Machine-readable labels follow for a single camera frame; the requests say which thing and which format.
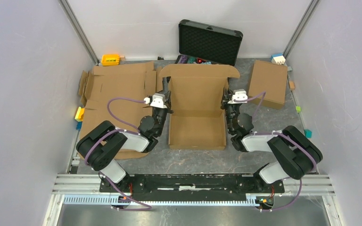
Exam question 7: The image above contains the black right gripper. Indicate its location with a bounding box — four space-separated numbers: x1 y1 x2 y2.
220 87 239 134

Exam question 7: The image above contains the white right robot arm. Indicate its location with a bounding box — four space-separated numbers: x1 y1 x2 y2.
221 89 323 192

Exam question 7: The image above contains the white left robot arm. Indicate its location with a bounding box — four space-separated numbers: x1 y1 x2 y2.
76 90 172 192

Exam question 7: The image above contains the folded brown cardboard box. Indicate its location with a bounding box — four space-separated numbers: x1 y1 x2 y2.
247 60 288 110

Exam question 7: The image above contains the stack of flat cardboard sheets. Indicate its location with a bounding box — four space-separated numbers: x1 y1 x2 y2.
78 61 165 160

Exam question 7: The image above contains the small wooden cube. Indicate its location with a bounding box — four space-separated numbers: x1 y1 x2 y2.
289 81 296 91

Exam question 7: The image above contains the blue white toy block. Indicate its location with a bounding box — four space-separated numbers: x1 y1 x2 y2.
271 53 286 65

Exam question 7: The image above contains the black poker chip case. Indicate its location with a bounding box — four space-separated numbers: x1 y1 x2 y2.
175 19 243 66

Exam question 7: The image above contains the teal small cube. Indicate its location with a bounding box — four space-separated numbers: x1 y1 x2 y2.
304 129 313 138

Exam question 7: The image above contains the yellow orange toy block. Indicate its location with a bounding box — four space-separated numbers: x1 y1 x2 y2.
74 106 85 122

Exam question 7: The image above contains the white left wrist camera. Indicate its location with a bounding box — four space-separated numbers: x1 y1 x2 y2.
143 93 168 109

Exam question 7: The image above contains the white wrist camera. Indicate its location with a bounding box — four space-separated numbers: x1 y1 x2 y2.
143 93 168 109
227 89 248 104

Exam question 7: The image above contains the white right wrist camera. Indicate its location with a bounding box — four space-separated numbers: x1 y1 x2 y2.
227 89 248 104

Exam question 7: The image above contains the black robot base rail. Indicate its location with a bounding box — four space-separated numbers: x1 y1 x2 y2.
116 173 285 202

